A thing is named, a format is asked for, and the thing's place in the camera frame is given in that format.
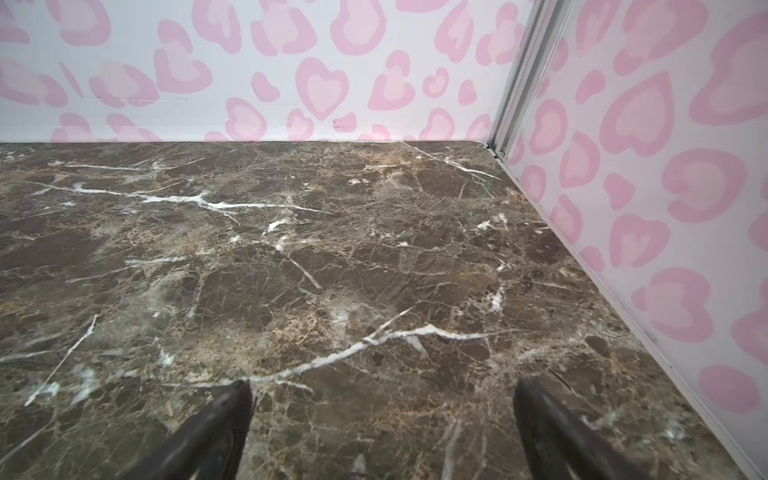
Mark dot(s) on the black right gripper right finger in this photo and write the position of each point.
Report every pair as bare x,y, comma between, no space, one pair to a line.
558,445

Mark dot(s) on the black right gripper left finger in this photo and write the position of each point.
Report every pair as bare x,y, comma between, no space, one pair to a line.
208,445

